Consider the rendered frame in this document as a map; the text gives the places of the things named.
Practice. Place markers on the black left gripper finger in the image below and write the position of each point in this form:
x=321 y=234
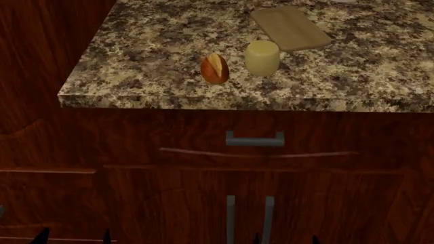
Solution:
x=108 y=239
x=43 y=237

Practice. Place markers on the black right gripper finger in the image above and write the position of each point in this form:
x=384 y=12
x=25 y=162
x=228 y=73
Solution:
x=256 y=240
x=316 y=241

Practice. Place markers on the brown crusty bread roll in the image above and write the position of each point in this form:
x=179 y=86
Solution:
x=213 y=73

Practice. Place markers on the light wooden cutting board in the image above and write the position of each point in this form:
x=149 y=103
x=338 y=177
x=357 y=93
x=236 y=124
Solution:
x=291 y=28

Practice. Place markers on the dark wood base cabinet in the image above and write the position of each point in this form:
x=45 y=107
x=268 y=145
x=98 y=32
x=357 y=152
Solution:
x=305 y=190

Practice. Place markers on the pale yellow cylinder cup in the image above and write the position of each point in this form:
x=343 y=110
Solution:
x=261 y=62

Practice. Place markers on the dark wood tall cabinet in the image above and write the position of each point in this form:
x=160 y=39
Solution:
x=37 y=56

